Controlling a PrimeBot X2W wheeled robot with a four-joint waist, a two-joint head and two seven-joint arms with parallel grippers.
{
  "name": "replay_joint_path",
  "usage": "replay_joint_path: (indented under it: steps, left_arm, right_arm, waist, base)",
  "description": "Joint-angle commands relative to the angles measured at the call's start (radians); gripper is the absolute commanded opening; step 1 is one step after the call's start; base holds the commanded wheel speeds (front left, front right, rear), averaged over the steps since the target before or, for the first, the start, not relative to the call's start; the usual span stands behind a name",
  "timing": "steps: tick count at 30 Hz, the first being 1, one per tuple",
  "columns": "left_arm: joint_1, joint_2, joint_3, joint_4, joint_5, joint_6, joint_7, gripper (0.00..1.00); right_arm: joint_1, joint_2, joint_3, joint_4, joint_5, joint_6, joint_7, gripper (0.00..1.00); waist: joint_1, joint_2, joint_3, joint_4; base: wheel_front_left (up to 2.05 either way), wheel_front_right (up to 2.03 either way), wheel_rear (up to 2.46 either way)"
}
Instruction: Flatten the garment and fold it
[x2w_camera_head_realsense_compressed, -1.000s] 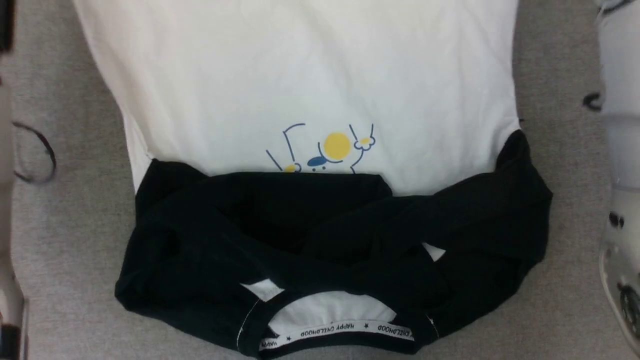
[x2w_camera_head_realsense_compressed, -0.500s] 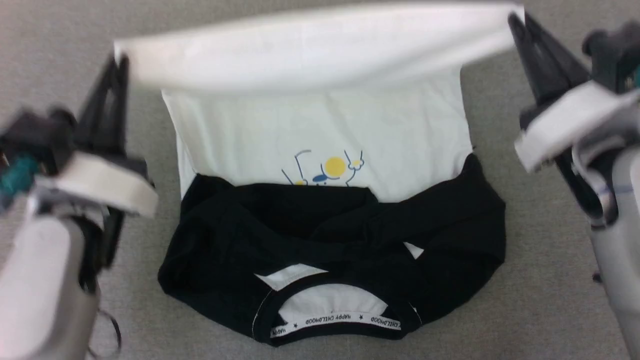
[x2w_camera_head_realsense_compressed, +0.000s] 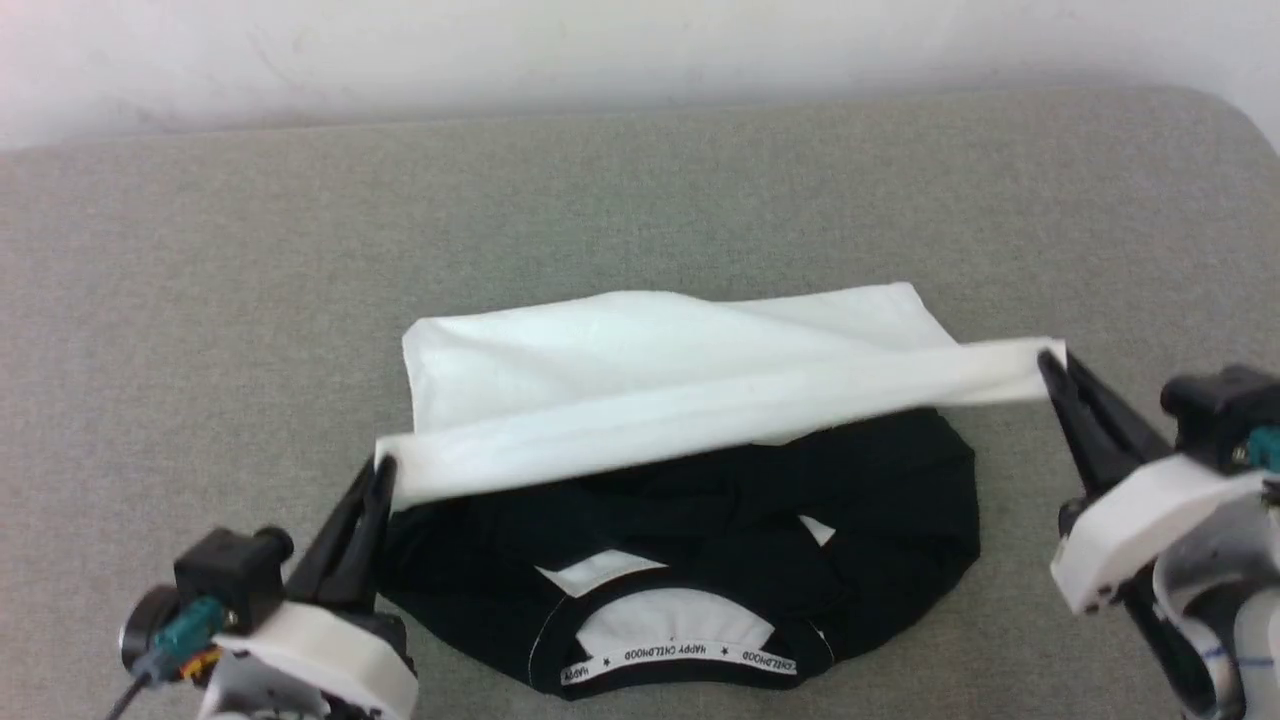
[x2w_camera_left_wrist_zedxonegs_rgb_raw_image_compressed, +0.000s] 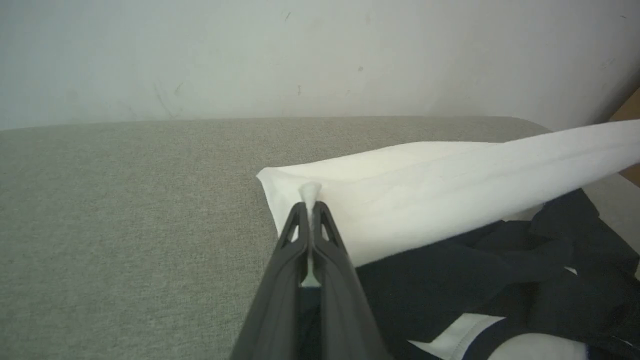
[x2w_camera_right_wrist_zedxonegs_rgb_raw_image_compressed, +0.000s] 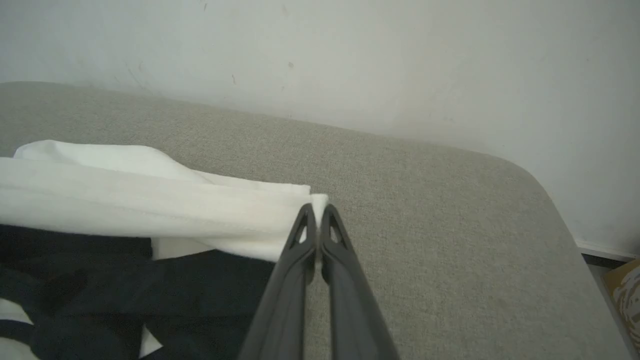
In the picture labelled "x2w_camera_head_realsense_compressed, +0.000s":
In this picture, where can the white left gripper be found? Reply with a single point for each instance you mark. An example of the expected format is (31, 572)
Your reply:
(320, 660)

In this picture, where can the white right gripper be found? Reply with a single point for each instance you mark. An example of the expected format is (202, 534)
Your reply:
(1140, 530)

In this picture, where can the white and black t-shirt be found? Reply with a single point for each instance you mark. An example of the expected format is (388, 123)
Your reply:
(650, 400)

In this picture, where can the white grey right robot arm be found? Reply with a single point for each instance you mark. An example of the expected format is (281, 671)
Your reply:
(1230, 600)

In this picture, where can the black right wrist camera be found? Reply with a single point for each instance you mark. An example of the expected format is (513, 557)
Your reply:
(1215, 410)

